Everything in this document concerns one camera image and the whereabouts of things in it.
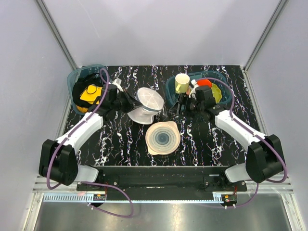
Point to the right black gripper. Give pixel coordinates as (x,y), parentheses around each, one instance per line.
(186,102)

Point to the left teal plastic bin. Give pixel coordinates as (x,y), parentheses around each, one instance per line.
(81,73)

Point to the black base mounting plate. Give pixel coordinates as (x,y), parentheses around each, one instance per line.
(200,178)

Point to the yellow green plate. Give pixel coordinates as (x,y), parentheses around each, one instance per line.
(217,94)

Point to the left aluminium frame post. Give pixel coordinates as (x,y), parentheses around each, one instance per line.
(56,33)

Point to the black cloth in bin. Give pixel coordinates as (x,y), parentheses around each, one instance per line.
(82,83)

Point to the white mesh laundry bag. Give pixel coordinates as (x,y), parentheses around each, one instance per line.
(152,104)

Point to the right teal plastic bin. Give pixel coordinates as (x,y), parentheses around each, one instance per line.
(172,96)

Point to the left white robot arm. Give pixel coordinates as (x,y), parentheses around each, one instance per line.
(58,162)

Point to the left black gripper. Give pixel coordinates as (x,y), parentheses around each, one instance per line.
(132,103)

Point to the yellow cloth in bin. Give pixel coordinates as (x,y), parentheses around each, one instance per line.
(89,96)

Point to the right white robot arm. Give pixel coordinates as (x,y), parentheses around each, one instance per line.
(264,153)

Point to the white slotted cable duct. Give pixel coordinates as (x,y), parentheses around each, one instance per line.
(91,198)

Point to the cream yellow mug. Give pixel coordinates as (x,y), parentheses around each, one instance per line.
(181,83)

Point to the orange cup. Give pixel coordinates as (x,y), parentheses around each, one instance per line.
(204,82)

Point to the right aluminium frame post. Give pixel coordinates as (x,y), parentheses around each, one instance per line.
(267,30)

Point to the pink blue swirl plate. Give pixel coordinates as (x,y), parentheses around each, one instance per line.
(162,138)

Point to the teal plastic bin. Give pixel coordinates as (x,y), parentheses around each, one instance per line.
(81,73)
(172,96)

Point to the aluminium frame post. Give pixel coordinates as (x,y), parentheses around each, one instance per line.
(56,33)
(267,30)

